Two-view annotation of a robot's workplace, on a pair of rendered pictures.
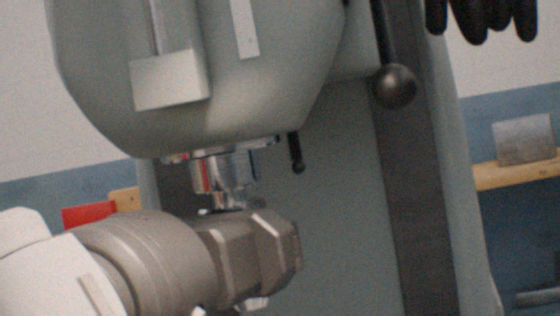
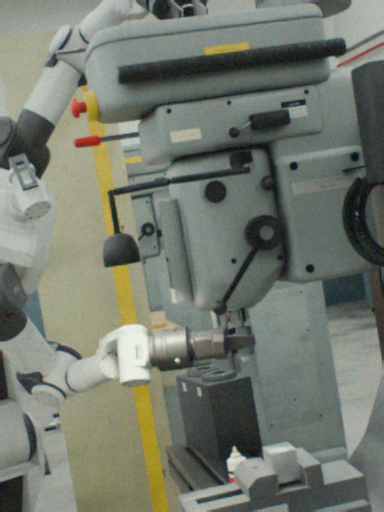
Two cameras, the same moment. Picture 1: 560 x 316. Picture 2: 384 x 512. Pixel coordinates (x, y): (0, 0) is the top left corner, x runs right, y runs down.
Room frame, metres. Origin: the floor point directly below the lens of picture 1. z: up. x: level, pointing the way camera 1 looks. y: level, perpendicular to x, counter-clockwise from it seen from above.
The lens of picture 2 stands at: (-0.01, -1.67, 1.53)
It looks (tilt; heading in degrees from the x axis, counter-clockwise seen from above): 3 degrees down; 70
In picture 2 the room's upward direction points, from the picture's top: 9 degrees counter-clockwise
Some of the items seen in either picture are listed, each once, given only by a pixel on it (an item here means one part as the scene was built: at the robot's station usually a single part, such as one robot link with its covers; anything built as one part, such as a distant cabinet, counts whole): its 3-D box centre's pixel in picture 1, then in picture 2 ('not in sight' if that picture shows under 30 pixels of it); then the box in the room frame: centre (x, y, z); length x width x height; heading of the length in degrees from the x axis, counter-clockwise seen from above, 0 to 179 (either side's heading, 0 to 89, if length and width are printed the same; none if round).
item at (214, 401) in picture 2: not in sight; (217, 408); (0.78, 0.46, 1.00); 0.22 x 0.12 x 0.20; 92
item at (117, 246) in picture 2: not in sight; (120, 248); (0.46, -0.01, 1.47); 0.07 x 0.07 x 0.06
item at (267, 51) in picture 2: not in sight; (233, 60); (0.71, -0.11, 1.79); 0.45 x 0.04 x 0.04; 172
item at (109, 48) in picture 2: not in sight; (204, 66); (0.71, 0.03, 1.81); 0.47 x 0.26 x 0.16; 172
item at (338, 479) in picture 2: not in sight; (270, 492); (0.65, -0.11, 0.96); 0.35 x 0.15 x 0.11; 170
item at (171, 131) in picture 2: not in sight; (227, 126); (0.74, 0.03, 1.68); 0.34 x 0.24 x 0.10; 172
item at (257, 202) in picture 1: (232, 210); (239, 327); (0.70, 0.04, 1.26); 0.05 x 0.05 x 0.01
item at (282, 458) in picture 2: not in sight; (281, 462); (0.68, -0.11, 1.01); 0.06 x 0.05 x 0.06; 80
